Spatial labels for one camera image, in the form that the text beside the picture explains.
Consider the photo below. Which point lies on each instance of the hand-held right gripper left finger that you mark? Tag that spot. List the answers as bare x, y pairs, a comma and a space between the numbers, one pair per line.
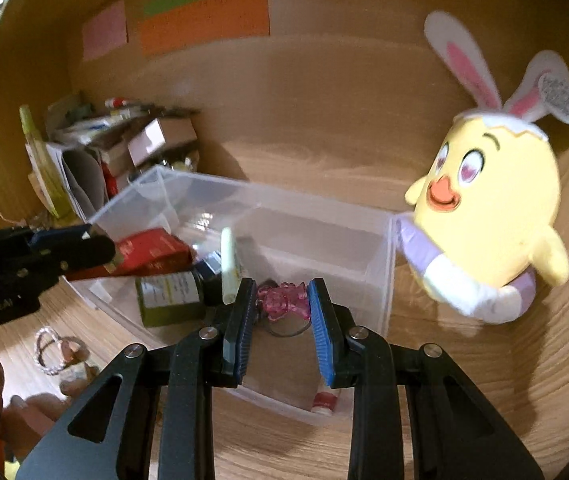
243, 332

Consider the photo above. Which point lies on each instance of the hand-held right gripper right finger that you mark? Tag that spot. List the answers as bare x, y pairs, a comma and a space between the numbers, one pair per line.
320, 332

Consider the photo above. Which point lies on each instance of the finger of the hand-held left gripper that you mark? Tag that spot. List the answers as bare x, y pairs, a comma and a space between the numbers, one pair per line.
59, 236
79, 255

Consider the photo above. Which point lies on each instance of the beige lipstick tube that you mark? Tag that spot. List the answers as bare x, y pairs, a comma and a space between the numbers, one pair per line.
324, 400

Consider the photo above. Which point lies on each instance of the pale green stick tube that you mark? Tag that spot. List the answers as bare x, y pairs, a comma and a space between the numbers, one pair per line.
229, 260

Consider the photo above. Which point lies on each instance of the red snack packet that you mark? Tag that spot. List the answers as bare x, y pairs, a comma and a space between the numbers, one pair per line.
154, 252

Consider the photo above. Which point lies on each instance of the dark green bottle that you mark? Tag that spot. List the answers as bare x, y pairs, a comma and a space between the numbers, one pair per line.
169, 295

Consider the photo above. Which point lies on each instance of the clear plastic storage bin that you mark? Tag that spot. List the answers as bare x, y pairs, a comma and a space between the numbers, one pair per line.
314, 240

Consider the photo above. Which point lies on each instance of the yellow-green spray bottle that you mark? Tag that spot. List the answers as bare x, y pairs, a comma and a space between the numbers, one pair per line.
47, 180

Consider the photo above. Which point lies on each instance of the red box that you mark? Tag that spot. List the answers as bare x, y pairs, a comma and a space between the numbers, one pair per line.
108, 180

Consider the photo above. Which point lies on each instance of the clutter pile of boxes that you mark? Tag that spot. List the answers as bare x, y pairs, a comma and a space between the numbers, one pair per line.
99, 125

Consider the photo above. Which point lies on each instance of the pink cardboard box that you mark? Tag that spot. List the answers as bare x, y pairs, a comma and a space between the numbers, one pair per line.
159, 140

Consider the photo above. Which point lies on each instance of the red and white marker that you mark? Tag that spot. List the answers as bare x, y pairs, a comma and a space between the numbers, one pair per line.
120, 103

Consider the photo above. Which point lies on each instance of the pink sticky note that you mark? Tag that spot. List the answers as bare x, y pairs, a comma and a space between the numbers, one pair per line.
105, 30

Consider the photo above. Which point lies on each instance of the yellow chick plush toy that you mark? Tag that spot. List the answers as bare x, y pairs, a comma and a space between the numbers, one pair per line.
489, 200

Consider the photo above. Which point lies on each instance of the orange sticky note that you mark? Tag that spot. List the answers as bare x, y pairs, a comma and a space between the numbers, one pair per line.
204, 22

